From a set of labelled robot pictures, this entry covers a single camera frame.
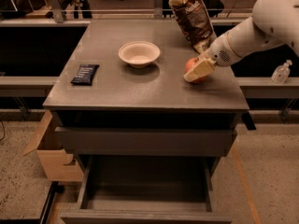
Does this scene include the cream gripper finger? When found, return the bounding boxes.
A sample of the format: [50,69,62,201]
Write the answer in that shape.
[183,58,216,82]
[197,49,209,60]

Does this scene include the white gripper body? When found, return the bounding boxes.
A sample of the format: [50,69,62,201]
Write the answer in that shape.
[208,32,241,67]

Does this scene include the red apple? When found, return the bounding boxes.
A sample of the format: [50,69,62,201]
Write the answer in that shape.
[183,58,206,83]

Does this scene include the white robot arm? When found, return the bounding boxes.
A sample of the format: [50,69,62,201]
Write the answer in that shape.
[184,0,299,82]

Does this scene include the grey drawer cabinet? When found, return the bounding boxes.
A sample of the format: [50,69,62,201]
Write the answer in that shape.
[44,20,249,171]

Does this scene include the open grey middle drawer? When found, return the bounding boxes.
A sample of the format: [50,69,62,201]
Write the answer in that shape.
[61,156,232,224]

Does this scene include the closed grey top drawer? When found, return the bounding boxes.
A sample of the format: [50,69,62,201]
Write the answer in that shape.
[55,127,236,157]

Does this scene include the brown chip bag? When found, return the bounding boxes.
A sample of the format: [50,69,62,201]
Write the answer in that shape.
[168,0,216,54]

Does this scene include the clear sanitizer pump bottle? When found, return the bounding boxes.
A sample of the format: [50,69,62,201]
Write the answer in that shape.
[271,60,292,84]

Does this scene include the white paper bowl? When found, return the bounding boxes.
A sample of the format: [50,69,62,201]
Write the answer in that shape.
[119,41,161,68]

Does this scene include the dark blue snack packet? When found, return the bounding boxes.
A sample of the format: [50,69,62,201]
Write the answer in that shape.
[71,64,99,86]

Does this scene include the cardboard box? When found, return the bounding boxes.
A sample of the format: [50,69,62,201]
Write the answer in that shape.
[23,111,83,182]

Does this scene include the metal railing frame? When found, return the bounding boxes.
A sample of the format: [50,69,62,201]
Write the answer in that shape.
[0,0,257,22]

